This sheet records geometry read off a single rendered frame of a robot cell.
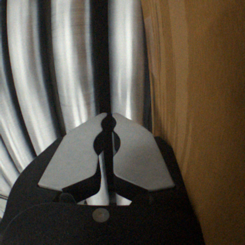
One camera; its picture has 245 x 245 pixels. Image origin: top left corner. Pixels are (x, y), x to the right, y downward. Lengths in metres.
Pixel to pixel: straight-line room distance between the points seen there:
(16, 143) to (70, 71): 0.16
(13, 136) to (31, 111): 0.07
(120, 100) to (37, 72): 0.11
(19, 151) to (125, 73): 0.21
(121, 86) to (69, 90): 0.06
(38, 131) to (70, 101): 0.07
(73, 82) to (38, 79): 0.05
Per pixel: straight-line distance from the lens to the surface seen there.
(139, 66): 0.16
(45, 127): 0.22
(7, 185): 0.45
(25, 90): 0.20
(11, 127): 0.26
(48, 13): 0.32
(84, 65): 0.17
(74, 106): 0.18
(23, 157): 0.29
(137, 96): 0.17
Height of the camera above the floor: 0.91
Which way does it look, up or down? 60 degrees down
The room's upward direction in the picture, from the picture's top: 179 degrees counter-clockwise
